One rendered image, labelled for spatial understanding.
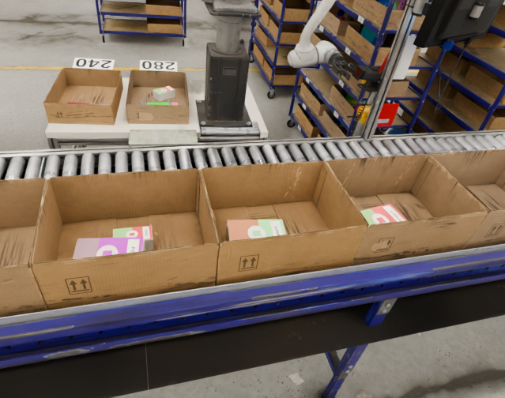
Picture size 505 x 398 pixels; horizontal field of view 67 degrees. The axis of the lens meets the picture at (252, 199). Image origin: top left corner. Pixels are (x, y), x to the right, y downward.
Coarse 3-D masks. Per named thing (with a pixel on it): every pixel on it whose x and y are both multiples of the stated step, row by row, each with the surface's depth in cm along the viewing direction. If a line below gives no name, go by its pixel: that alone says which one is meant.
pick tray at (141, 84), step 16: (144, 80) 204; (160, 80) 205; (176, 80) 207; (128, 96) 180; (144, 96) 197; (176, 96) 202; (128, 112) 174; (144, 112) 175; (160, 112) 176; (176, 112) 178
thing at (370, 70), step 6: (360, 66) 174; (366, 66) 174; (372, 66) 176; (360, 72) 172; (366, 72) 172; (372, 72) 173; (360, 78) 173; (366, 78) 174; (372, 78) 175; (378, 78) 175; (366, 84) 178; (372, 84) 179
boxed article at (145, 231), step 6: (120, 228) 103; (126, 228) 103; (132, 228) 104; (138, 228) 104; (144, 228) 104; (150, 228) 104; (114, 234) 101; (120, 234) 102; (126, 234) 102; (132, 234) 102; (138, 234) 102; (144, 234) 103; (150, 234) 103; (150, 240) 102; (150, 246) 103
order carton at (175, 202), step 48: (48, 192) 96; (96, 192) 104; (144, 192) 108; (192, 192) 113; (48, 240) 92; (192, 240) 109; (48, 288) 83; (96, 288) 87; (144, 288) 91; (192, 288) 96
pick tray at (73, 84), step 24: (72, 72) 194; (96, 72) 196; (120, 72) 195; (48, 96) 170; (72, 96) 189; (96, 96) 191; (120, 96) 194; (48, 120) 169; (72, 120) 171; (96, 120) 172
